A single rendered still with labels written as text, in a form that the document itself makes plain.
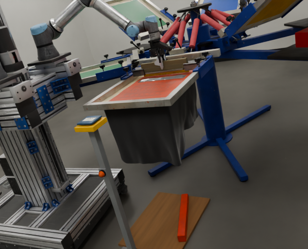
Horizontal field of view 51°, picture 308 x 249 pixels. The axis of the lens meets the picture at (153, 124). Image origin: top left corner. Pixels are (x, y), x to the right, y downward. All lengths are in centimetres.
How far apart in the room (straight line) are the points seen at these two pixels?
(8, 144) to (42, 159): 26
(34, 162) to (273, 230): 166
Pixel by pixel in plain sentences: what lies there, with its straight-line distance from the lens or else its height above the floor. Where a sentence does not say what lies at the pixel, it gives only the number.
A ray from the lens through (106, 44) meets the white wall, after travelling 757.
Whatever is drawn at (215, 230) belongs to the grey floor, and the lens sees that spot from 227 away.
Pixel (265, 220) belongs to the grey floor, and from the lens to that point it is 231.
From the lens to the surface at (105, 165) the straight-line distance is 184.
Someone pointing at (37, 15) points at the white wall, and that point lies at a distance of 685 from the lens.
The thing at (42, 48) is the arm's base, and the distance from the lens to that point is 238.
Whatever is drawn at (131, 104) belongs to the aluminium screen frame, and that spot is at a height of 97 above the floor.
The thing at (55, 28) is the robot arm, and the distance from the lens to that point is 247.
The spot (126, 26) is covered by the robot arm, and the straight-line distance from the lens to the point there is 216.
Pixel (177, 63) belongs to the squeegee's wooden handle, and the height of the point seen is 103.
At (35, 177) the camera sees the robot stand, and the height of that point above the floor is 49.
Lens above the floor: 150
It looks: 22 degrees down
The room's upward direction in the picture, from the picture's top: 14 degrees counter-clockwise
